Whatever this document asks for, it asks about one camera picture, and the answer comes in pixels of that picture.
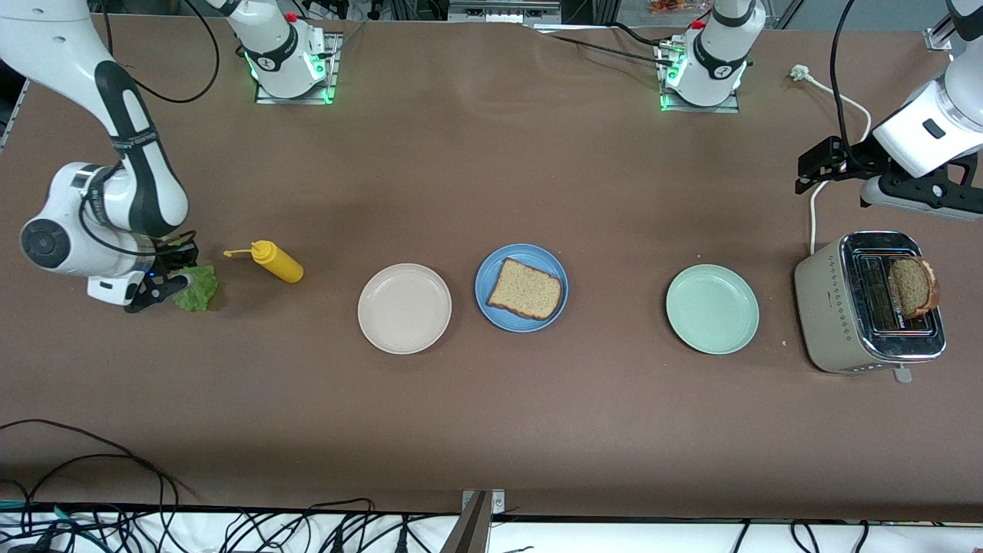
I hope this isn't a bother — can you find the green lettuce leaf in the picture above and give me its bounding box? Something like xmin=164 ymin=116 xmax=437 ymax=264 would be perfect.
xmin=172 ymin=264 xmax=220 ymax=313

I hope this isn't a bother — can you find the yellow squeeze bottle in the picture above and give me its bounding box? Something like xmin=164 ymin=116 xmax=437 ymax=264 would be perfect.
xmin=223 ymin=240 xmax=305 ymax=284

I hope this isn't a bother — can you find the brown bread slice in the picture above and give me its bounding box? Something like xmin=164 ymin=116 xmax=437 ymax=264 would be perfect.
xmin=486 ymin=258 xmax=564 ymax=322
xmin=889 ymin=257 xmax=942 ymax=320

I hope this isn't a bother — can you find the green round plate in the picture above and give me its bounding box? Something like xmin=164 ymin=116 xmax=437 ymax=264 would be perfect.
xmin=665 ymin=264 xmax=760 ymax=356

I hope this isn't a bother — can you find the beige round plate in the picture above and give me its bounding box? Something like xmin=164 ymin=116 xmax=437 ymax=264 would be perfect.
xmin=357 ymin=263 xmax=453 ymax=356

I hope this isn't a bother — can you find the blue round plate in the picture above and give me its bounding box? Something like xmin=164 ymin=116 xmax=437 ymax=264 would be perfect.
xmin=475 ymin=243 xmax=570 ymax=333

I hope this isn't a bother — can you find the beige chrome toaster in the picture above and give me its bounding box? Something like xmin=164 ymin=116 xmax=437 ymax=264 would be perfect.
xmin=794 ymin=230 xmax=947 ymax=384

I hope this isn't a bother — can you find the grey metal box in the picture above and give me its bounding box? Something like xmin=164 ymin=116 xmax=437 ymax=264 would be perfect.
xmin=448 ymin=0 xmax=563 ymax=24

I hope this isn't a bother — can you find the white toaster power cable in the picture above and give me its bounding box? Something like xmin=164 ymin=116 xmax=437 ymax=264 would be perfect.
xmin=789 ymin=65 xmax=872 ymax=256

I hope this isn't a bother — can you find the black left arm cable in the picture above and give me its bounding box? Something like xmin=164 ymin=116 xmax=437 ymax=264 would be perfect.
xmin=828 ymin=0 xmax=872 ymax=170

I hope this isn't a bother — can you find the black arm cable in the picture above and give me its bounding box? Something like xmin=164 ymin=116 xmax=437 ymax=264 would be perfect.
xmin=77 ymin=0 xmax=221 ymax=258
xmin=828 ymin=0 xmax=872 ymax=170

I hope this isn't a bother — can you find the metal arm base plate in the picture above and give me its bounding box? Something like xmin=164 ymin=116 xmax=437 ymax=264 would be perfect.
xmin=659 ymin=42 xmax=742 ymax=114
xmin=253 ymin=32 xmax=339 ymax=105

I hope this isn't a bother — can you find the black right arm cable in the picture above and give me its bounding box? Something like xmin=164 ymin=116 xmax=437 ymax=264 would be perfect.
xmin=77 ymin=0 xmax=221 ymax=258

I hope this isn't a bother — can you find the long black loose cable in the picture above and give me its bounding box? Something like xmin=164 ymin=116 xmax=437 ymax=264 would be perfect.
xmin=0 ymin=453 xmax=181 ymax=531
xmin=0 ymin=419 xmax=197 ymax=500

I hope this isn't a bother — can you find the aluminium table frame rail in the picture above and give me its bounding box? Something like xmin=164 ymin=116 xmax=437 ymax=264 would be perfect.
xmin=0 ymin=75 xmax=33 ymax=154

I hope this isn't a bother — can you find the black base supply cable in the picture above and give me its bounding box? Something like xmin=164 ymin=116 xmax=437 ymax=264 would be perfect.
xmin=526 ymin=22 xmax=677 ymax=68

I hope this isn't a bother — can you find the teal cable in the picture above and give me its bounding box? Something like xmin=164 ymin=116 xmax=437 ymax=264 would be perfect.
xmin=0 ymin=499 xmax=104 ymax=538

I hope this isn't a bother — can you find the grey metal post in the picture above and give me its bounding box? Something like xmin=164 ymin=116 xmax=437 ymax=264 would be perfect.
xmin=439 ymin=492 xmax=493 ymax=553

